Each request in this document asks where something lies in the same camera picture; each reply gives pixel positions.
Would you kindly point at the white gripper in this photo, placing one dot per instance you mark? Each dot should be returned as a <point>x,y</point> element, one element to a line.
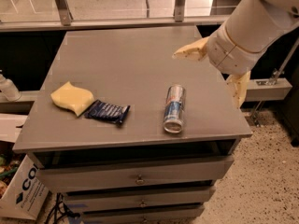
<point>228,54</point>

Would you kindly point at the silver blue redbull can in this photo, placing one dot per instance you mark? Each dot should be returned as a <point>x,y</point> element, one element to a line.
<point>174,108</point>

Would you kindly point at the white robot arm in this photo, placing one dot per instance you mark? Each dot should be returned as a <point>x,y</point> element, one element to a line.
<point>279,17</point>

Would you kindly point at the grey drawer cabinet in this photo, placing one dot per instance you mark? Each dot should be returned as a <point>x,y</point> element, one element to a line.
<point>131,67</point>

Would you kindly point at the top grey drawer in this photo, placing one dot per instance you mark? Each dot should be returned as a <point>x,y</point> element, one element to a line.
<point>136,174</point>

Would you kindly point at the grey drawer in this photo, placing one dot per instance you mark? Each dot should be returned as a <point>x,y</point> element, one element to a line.
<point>139,198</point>
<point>136,174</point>
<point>145,215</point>

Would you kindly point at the dark blue snack packet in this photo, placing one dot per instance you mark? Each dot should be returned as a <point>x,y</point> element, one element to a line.
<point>107,112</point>

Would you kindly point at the yellow sponge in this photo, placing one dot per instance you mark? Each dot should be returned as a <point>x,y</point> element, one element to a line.
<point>72,98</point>

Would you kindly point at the bottom grey drawer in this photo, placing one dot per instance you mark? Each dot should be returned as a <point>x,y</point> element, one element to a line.
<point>145,215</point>

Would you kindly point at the middle grey drawer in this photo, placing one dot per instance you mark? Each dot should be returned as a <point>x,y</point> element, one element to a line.
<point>139,198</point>

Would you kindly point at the white plastic bottle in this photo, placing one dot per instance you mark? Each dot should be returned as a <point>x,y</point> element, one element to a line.
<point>8,88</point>

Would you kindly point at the white cardboard box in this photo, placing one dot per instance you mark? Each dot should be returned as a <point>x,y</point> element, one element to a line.
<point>23,195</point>

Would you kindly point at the metal railing frame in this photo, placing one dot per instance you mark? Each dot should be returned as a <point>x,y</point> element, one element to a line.
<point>47,15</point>

